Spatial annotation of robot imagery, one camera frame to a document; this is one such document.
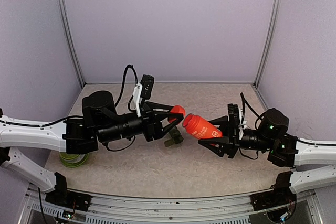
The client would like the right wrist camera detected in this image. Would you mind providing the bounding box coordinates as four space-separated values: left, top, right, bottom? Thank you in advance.
227 103 247 131

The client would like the right aluminium frame post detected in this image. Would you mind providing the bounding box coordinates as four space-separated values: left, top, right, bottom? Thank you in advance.
254 0 281 89

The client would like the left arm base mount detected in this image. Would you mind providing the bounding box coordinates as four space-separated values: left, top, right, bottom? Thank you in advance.
45 190 92 212

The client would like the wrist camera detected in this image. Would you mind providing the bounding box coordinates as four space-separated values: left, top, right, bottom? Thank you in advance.
131 74 154 117
227 103 247 131

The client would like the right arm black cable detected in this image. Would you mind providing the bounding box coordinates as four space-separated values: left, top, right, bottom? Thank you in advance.
240 92 266 127

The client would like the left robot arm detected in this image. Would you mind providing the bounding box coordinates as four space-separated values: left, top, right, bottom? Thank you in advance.
1 91 184 206

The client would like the red pill bottle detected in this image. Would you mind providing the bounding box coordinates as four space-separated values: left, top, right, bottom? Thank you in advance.
182 113 223 140

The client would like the green weekly pill organizer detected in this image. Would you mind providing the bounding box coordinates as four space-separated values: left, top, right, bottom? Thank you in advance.
164 126 184 147

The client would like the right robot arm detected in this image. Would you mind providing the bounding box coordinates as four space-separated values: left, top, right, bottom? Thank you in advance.
198 104 335 205

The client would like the front aluminium rail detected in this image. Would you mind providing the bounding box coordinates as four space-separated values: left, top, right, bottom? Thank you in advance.
18 187 323 224

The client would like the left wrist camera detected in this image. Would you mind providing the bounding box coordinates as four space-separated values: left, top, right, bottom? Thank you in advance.
131 74 154 117

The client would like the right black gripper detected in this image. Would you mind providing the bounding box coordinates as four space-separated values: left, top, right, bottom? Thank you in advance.
198 116 274 159

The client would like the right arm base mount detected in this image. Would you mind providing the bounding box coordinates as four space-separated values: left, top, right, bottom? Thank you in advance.
250 188 297 211

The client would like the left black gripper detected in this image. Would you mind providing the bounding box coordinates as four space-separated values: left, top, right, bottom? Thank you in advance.
97 102 183 144

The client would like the left aluminium frame post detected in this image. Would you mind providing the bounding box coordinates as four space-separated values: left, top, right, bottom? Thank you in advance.
57 0 86 88

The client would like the aluminium frame post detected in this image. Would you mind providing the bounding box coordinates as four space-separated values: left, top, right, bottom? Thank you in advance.
57 0 86 88
254 0 281 89

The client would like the red bottle cap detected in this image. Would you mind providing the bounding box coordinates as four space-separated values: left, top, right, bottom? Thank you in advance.
167 105 185 124

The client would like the green plate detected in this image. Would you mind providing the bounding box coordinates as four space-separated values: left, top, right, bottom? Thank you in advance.
59 153 89 168

